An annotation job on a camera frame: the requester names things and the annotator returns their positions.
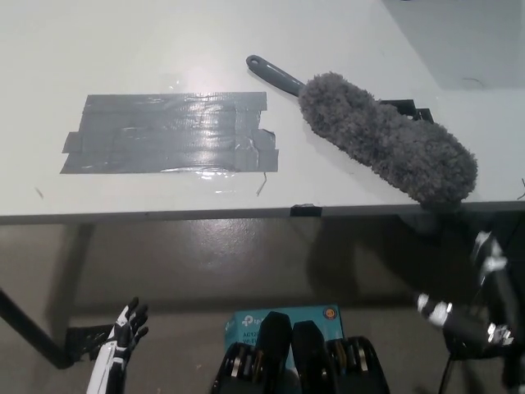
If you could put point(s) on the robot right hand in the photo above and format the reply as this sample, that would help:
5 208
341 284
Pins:
467 326

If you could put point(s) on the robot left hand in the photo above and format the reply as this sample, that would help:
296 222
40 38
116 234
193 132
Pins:
125 324

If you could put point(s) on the grey fluffy duster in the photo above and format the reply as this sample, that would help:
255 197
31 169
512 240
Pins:
381 131

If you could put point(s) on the black robot body blocks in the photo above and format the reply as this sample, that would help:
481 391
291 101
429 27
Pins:
305 361

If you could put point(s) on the black floor tape patch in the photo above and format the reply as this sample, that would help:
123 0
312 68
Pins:
90 338

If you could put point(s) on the black metal table leg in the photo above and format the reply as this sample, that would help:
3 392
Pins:
33 328

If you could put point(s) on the teal router box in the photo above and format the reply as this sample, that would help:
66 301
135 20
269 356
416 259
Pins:
250 322

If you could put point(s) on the small black tape piece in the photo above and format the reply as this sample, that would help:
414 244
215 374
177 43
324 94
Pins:
305 210

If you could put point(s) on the black square tape patch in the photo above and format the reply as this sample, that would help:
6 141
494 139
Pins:
410 110

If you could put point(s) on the grey duct tape patch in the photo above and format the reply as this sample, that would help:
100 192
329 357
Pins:
164 131

